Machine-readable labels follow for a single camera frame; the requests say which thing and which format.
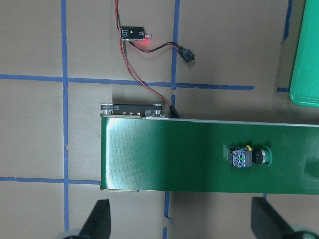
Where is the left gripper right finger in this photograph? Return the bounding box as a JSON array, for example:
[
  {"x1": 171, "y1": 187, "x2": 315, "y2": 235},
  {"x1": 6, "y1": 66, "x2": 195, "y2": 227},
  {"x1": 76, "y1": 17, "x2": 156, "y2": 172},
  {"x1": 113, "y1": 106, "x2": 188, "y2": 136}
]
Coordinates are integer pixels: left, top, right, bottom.
[{"x1": 251, "y1": 197, "x2": 298, "y2": 239}]

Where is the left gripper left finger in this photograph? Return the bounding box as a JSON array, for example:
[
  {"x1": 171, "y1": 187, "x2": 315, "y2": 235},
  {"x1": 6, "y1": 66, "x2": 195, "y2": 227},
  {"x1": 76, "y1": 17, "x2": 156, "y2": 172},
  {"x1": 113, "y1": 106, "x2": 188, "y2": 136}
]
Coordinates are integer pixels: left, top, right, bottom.
[{"x1": 78, "y1": 199, "x2": 111, "y2": 239}]

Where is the green button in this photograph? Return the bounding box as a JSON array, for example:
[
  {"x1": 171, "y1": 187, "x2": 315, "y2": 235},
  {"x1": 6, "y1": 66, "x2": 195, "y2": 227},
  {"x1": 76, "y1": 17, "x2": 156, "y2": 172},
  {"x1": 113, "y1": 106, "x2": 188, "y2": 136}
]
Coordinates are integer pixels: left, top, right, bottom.
[{"x1": 228, "y1": 145, "x2": 273, "y2": 169}]

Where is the green conveyor belt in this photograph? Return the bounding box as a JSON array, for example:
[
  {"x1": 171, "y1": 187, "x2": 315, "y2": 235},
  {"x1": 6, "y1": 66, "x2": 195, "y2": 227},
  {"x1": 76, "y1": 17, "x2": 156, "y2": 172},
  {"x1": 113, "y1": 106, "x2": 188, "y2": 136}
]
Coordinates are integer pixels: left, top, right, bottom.
[{"x1": 100, "y1": 103, "x2": 319, "y2": 194}]

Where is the green plastic tray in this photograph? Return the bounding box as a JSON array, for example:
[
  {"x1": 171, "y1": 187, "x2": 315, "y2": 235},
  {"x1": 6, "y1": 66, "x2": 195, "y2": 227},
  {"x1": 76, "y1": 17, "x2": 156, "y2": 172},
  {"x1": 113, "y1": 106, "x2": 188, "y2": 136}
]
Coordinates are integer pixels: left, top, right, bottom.
[{"x1": 290, "y1": 0, "x2": 319, "y2": 108}]

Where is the red black wire with board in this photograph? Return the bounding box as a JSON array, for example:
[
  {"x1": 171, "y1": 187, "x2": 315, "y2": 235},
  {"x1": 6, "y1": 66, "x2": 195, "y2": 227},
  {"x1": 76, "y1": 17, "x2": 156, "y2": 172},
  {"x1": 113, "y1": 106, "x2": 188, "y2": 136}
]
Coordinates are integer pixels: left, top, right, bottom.
[{"x1": 114, "y1": 0, "x2": 196, "y2": 118}]

